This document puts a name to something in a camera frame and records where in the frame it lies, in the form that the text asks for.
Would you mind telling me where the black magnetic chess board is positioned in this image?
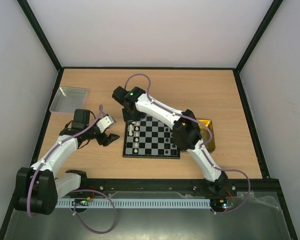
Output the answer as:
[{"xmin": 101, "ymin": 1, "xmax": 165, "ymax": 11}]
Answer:
[{"xmin": 122, "ymin": 114, "xmax": 180, "ymax": 159}]

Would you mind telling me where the gold metal tin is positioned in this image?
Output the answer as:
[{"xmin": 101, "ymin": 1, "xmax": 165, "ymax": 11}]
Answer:
[{"xmin": 197, "ymin": 118, "xmax": 216, "ymax": 154}]

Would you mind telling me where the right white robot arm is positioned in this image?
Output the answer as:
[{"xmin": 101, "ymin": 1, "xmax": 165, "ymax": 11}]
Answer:
[{"xmin": 112, "ymin": 86, "xmax": 228, "ymax": 196}]

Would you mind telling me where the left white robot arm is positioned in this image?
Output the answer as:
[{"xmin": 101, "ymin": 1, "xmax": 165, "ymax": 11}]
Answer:
[{"xmin": 14, "ymin": 109, "xmax": 119, "ymax": 217}]

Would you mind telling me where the silver metal tray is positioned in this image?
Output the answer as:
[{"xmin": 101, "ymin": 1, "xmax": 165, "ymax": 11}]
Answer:
[{"xmin": 49, "ymin": 86, "xmax": 89, "ymax": 115}]

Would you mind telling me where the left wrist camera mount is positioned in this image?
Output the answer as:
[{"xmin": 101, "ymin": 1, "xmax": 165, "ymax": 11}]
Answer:
[{"xmin": 96, "ymin": 115, "xmax": 116, "ymax": 133}]

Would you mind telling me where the black frame enclosure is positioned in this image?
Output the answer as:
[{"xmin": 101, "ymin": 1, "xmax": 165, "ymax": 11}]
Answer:
[{"xmin": 0, "ymin": 0, "xmax": 298, "ymax": 240}]

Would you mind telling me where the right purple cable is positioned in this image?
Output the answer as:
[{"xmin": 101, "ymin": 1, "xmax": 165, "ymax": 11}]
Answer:
[{"xmin": 124, "ymin": 73, "xmax": 251, "ymax": 216}]

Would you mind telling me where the purple cable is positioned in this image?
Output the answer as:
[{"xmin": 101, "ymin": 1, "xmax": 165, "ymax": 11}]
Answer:
[
  {"xmin": 124, "ymin": 73, "xmax": 251, "ymax": 216},
  {"xmin": 26, "ymin": 104, "xmax": 118, "ymax": 233}
]

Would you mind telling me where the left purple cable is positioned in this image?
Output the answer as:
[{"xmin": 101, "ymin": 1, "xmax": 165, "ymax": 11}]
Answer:
[{"xmin": 26, "ymin": 104, "xmax": 118, "ymax": 233}]

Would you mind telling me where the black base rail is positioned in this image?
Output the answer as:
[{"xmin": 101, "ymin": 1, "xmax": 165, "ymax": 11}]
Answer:
[{"xmin": 58, "ymin": 177, "xmax": 278, "ymax": 198}]

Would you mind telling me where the white slotted cable duct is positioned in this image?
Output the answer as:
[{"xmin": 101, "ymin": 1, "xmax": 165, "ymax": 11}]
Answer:
[{"xmin": 56, "ymin": 198, "xmax": 211, "ymax": 209}]

